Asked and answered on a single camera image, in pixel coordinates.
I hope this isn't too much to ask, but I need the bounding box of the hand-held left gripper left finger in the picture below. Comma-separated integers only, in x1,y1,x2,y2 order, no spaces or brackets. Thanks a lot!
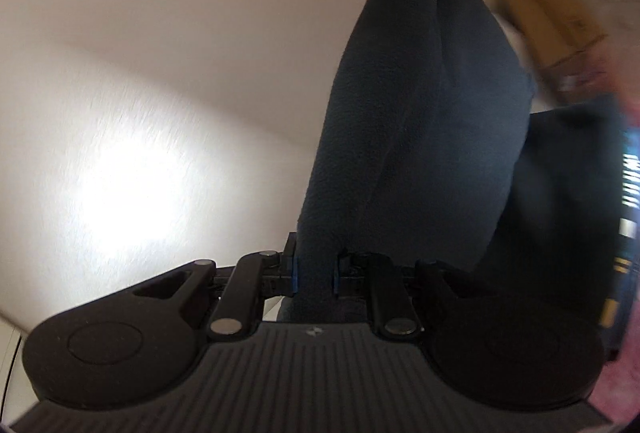
131,232,301,342

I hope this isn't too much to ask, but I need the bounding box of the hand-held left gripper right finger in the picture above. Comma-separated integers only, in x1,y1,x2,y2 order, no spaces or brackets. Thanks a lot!
332,250,482,342

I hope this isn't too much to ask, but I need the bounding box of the dark printed box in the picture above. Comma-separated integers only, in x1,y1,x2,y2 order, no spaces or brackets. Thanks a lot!
480,95,640,364

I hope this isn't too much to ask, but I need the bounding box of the dark green garment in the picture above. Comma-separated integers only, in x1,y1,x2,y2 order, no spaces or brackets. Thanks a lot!
277,0,540,326

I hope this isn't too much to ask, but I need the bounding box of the yellow cardboard box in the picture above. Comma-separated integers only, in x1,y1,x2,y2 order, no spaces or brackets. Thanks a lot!
497,0,608,106

